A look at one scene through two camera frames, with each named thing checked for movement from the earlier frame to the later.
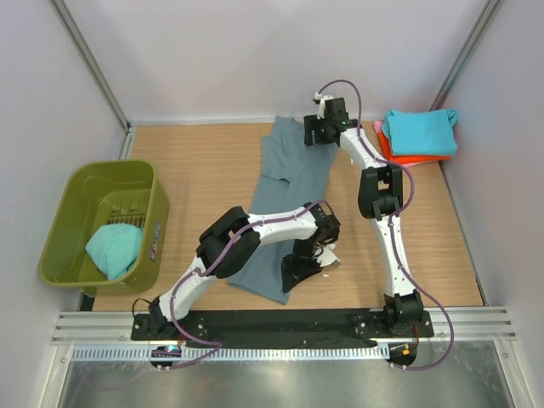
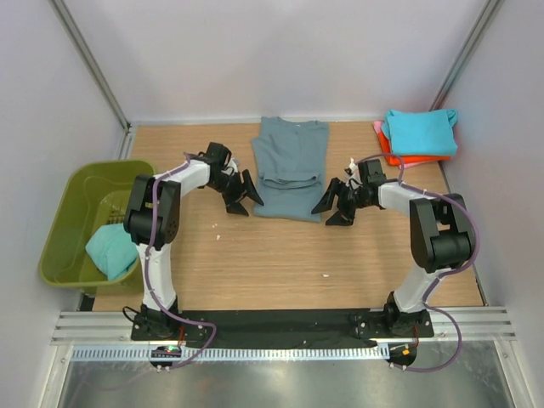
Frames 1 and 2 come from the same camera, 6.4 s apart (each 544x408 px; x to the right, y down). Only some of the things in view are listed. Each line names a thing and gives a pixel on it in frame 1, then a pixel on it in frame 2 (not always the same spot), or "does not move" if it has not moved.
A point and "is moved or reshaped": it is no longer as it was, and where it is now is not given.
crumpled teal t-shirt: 116,247 does not move
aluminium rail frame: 116,328 does not move
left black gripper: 292,274 to 234,206
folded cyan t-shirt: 422,133 does not move
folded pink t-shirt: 378,125 does not move
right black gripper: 310,123 to 326,201
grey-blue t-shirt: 290,175 is moved or reshaped
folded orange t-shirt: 401,159 does not move
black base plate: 235,330 does not move
